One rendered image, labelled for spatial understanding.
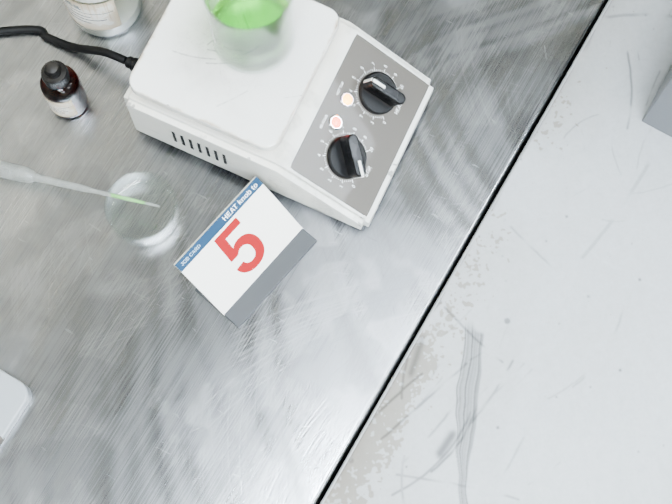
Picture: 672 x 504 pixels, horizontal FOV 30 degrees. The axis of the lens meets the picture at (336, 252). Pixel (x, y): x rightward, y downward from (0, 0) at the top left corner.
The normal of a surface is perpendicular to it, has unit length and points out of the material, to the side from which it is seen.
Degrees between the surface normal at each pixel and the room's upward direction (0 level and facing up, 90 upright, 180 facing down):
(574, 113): 0
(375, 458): 0
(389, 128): 30
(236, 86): 0
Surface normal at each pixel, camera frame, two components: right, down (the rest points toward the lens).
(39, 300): 0.01, -0.25
